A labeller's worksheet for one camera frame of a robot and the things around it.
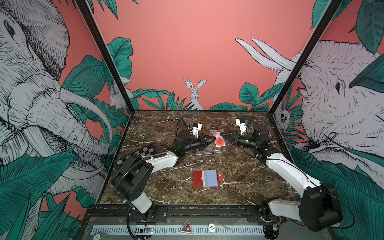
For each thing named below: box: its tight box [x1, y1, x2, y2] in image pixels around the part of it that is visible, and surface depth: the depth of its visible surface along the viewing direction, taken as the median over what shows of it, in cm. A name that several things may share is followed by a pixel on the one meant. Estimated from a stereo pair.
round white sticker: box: [208, 223, 216, 233], surface depth 71 cm
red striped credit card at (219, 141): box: [210, 129, 226, 147], surface depth 80 cm
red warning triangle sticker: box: [180, 217, 194, 235], surface depth 71 cm
